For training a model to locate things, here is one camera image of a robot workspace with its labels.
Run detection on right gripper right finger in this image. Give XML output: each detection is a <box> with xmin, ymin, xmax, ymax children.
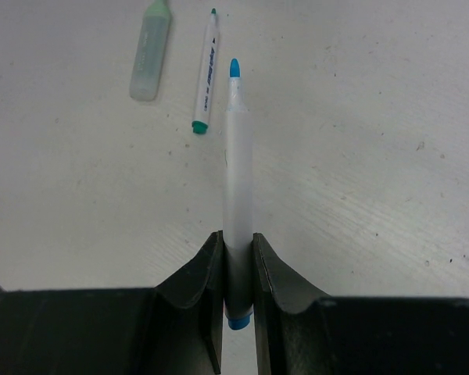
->
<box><xmin>252</xmin><ymin>234</ymin><xmax>469</xmax><ymax>374</ymax></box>

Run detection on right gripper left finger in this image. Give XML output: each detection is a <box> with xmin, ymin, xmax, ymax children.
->
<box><xmin>0</xmin><ymin>232</ymin><xmax>224</xmax><ymax>374</ymax></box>

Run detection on blue capped white marker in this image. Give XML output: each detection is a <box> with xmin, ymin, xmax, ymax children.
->
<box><xmin>223</xmin><ymin>59</ymin><xmax>253</xmax><ymax>330</ymax></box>

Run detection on teal capped white marker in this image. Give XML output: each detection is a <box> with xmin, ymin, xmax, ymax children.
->
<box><xmin>192</xmin><ymin>8</ymin><xmax>220</xmax><ymax>135</ymax></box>

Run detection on light green highlighter body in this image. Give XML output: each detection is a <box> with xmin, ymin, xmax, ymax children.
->
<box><xmin>129</xmin><ymin>0</ymin><xmax>171</xmax><ymax>102</ymax></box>

